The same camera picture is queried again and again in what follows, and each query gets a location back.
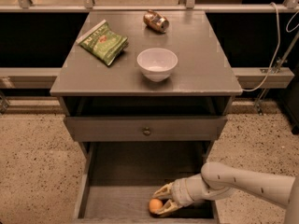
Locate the closed grey top drawer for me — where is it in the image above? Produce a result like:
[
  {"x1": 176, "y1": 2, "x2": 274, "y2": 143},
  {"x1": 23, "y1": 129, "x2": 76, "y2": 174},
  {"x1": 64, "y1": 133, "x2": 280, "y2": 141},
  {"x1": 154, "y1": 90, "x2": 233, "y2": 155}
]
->
[{"x1": 64, "y1": 116, "x2": 227, "y2": 142}]

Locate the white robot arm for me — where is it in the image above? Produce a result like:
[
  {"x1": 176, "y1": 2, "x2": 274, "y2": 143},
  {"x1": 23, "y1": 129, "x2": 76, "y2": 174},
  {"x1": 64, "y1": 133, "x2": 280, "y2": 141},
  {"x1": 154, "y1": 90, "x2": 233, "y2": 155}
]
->
[{"x1": 153, "y1": 161, "x2": 299, "y2": 224}]

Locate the small orange fruit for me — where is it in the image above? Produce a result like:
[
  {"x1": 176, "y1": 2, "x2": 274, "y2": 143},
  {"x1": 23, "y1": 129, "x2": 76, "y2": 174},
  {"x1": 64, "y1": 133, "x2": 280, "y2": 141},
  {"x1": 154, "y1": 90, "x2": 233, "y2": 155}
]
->
[{"x1": 149, "y1": 199, "x2": 164, "y2": 214}]

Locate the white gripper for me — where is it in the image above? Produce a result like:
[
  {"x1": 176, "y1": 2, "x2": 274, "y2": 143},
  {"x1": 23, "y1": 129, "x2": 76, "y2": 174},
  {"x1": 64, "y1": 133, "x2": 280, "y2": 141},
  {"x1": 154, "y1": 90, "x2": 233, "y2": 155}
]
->
[{"x1": 152, "y1": 178, "x2": 193, "y2": 216}]

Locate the grey wooden drawer cabinet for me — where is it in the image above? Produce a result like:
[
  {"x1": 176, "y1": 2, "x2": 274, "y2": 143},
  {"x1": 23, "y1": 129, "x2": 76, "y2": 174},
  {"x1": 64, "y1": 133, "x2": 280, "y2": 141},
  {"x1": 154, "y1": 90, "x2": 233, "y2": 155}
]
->
[{"x1": 50, "y1": 11, "x2": 242, "y2": 152}]

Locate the white ceramic bowl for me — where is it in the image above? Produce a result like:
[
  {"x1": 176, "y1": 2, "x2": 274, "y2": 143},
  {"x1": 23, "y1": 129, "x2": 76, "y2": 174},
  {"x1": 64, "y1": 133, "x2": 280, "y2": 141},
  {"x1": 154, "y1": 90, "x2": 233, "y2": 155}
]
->
[{"x1": 137, "y1": 48, "x2": 178, "y2": 82}]

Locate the crushed brown soda can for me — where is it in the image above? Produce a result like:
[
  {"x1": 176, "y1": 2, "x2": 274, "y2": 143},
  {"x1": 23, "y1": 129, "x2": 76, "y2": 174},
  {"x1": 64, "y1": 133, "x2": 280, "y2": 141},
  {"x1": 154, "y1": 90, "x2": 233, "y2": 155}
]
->
[{"x1": 143, "y1": 10, "x2": 169, "y2": 33}]

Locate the white cable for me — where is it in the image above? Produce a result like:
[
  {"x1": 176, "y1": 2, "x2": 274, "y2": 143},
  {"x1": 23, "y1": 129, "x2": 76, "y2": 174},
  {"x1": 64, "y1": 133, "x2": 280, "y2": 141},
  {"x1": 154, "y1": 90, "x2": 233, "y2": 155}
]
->
[{"x1": 242, "y1": 2, "x2": 299, "y2": 93}]

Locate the metal support stand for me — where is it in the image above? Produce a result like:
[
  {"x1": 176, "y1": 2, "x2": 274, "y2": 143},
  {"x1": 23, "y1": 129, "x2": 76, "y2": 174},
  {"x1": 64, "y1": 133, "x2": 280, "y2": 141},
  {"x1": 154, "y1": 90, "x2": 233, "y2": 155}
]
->
[{"x1": 254, "y1": 31, "x2": 299, "y2": 116}]

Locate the green chip bag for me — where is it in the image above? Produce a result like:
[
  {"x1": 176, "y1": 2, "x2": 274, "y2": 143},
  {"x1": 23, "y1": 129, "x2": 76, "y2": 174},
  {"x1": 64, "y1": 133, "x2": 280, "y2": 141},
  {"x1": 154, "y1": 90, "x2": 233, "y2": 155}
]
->
[{"x1": 76, "y1": 20, "x2": 128, "y2": 66}]

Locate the round brass drawer knob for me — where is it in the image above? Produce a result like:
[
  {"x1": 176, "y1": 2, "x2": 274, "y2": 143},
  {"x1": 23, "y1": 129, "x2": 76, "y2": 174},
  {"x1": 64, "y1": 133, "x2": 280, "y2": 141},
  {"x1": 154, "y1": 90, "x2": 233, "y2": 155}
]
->
[{"x1": 143, "y1": 127, "x2": 151, "y2": 136}]

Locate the open grey middle drawer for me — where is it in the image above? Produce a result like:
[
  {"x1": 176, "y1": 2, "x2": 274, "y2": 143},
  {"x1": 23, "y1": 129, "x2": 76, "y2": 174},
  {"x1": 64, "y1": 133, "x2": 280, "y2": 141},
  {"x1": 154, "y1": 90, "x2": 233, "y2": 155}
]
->
[{"x1": 72, "y1": 142, "x2": 220, "y2": 224}]

